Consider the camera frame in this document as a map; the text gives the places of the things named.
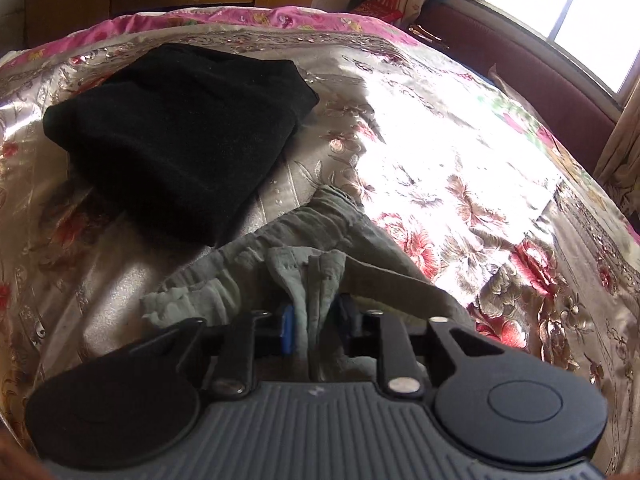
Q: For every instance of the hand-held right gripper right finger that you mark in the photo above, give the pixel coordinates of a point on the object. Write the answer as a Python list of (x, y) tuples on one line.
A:
[(348, 322)]

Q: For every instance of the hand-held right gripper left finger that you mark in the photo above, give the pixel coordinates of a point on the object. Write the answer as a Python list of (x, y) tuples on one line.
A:
[(288, 332)]

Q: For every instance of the green pants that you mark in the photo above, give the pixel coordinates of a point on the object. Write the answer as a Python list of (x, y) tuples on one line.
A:
[(240, 260)]

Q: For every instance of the black folded pants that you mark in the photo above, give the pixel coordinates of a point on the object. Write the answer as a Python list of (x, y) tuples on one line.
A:
[(175, 135)]

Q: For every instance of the floral satin bedspread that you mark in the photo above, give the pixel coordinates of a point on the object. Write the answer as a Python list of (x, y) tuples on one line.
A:
[(450, 160)]

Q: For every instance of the maroon window bench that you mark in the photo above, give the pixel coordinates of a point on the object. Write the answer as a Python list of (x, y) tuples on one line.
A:
[(525, 70)]

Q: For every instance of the red bag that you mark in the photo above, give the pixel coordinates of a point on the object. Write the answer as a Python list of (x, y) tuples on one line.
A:
[(375, 7)]

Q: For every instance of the wooden side cabinet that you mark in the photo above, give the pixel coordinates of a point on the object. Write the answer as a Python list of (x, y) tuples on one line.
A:
[(150, 0)]

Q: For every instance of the window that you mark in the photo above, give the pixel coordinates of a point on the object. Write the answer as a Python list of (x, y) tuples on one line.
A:
[(565, 10)]

